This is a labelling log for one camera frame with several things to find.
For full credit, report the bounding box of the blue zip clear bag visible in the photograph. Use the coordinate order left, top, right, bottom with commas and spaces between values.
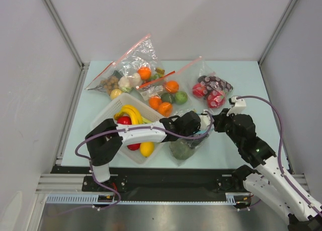
167, 110, 214, 167

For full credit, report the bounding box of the yellow fake banana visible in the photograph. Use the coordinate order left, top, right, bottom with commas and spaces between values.
113, 105, 143, 125

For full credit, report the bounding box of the red fake apple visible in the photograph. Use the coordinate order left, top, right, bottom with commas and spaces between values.
117, 116, 132, 125

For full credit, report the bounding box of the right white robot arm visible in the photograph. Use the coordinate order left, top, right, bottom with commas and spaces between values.
212, 109, 321, 230

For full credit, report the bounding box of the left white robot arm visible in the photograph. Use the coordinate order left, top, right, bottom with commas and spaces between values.
85, 111, 211, 191

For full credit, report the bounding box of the orange fake tangerine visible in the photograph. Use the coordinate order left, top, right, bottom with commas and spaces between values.
165, 81, 180, 94
148, 96, 162, 110
157, 102, 173, 117

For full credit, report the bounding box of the green fake cabbage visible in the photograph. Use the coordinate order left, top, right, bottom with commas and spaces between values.
175, 91, 188, 105

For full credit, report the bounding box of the dark green fake avocado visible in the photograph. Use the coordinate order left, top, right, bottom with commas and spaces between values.
161, 93, 176, 104

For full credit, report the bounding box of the red zip bag with oranges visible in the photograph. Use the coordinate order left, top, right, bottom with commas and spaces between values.
136, 71, 194, 116

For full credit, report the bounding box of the red spotted fake strawberry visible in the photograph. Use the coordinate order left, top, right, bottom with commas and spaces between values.
192, 83, 207, 98

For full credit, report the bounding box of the yellow fake lemon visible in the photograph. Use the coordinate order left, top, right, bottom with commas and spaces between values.
140, 142, 154, 158

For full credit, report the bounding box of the red zip bag with strawberries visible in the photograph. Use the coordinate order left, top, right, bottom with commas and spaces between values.
177, 56, 233, 110

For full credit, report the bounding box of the red fake tomato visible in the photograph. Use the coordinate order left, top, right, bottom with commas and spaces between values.
127, 143, 140, 151

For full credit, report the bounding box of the orange fake orange in bag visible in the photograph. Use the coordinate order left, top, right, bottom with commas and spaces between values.
137, 66, 151, 81

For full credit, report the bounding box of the white fake cauliflower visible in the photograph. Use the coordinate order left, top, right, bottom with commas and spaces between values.
118, 72, 142, 89

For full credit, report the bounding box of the large crinkled red zip bag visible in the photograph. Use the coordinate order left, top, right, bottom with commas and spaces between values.
115, 34, 165, 92

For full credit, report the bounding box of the yellow fake egg fruit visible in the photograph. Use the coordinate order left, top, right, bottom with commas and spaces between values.
110, 89, 123, 100

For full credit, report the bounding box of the small bag with brown grapes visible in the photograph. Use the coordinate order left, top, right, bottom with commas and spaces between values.
85, 62, 123, 96

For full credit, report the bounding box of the white plastic basket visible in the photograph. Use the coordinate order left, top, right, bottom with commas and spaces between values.
90, 93, 164, 167

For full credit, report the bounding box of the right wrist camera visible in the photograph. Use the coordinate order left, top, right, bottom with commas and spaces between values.
226, 96, 247, 116

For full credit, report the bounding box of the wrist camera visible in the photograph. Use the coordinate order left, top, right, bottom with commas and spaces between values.
226, 96, 247, 116
199, 111, 214, 133

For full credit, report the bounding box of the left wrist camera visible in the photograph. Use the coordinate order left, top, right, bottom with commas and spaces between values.
199, 111, 214, 133

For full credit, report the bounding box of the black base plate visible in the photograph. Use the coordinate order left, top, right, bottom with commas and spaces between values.
51, 166, 255, 200

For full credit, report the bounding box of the white slotted cable duct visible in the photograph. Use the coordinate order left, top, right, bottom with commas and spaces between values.
46, 192, 265, 204

